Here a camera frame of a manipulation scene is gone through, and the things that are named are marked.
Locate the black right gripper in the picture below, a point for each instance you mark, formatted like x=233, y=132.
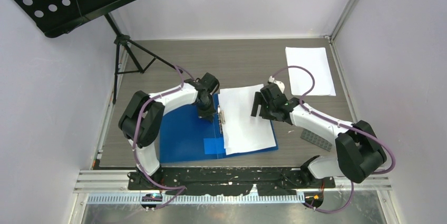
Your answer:
x=260, y=99

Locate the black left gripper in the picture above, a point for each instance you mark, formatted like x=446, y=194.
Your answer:
x=208, y=114

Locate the white paper stack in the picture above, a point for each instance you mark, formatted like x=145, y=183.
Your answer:
x=242, y=132

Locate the blue clip file folder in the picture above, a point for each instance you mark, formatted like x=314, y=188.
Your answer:
x=184, y=137

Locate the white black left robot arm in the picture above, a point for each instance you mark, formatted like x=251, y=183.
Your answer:
x=141, y=120

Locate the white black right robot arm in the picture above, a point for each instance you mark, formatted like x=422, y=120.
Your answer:
x=357, y=154

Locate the grey lego baseplate with bricks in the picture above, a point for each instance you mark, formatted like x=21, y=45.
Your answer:
x=316, y=140

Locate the right white paper sheet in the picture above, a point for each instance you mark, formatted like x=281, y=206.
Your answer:
x=315, y=63

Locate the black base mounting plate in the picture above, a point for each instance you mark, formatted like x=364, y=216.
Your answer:
x=230, y=181

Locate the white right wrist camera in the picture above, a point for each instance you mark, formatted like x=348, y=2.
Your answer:
x=276, y=83

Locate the aluminium rail frame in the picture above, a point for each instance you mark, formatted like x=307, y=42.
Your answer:
x=111, y=186

